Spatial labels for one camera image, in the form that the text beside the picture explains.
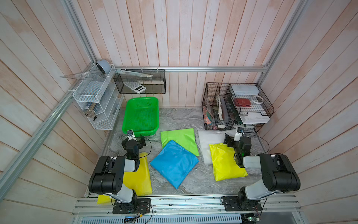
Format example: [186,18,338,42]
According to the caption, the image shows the green plastic basket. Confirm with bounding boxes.
[122,97,159,137]

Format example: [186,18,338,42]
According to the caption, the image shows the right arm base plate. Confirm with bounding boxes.
[221,197,262,211]

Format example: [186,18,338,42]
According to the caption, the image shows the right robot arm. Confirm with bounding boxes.
[222,133,301,211]

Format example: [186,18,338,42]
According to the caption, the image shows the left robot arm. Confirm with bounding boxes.
[88,135,146,206]

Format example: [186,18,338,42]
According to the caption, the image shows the neon yellow folded raincoat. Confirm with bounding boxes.
[209,143,248,182]

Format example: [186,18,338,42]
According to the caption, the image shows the grey round tape dispenser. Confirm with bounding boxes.
[96,59,112,75]

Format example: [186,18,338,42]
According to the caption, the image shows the white translucent folded raincoat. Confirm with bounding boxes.
[198,129,236,165]

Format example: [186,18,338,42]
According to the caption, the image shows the black wire desk organizer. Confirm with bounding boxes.
[201,82,275,133]

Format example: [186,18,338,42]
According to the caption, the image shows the blue raincoat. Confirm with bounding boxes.
[150,140,199,189]

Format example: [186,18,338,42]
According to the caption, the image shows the white calculator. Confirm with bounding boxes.
[124,82,146,94]

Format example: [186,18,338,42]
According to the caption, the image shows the white box top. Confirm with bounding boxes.
[231,85,259,95]

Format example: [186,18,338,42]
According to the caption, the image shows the black wire wall basket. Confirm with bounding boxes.
[113,69,167,94]

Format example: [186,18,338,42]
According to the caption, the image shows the white wire wall shelf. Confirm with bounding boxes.
[73,64,124,130]

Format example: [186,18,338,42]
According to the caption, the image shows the red wallet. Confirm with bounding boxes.
[234,98,251,107]

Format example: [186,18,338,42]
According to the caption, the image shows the light green raincoat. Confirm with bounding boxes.
[160,128,200,156]

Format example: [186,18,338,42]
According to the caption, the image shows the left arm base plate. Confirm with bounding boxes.
[111,198,151,215]

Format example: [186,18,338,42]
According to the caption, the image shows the aluminium front rail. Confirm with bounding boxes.
[71,194,303,217]

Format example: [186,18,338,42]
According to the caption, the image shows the clear triangle ruler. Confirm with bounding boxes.
[60,71,104,81]

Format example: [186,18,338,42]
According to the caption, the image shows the metal brush roll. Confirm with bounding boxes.
[84,102,98,118]

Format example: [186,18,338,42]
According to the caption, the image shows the clear straight ruler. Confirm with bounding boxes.
[116,69,153,78]

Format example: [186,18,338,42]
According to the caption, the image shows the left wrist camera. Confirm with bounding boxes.
[127,129,136,141]

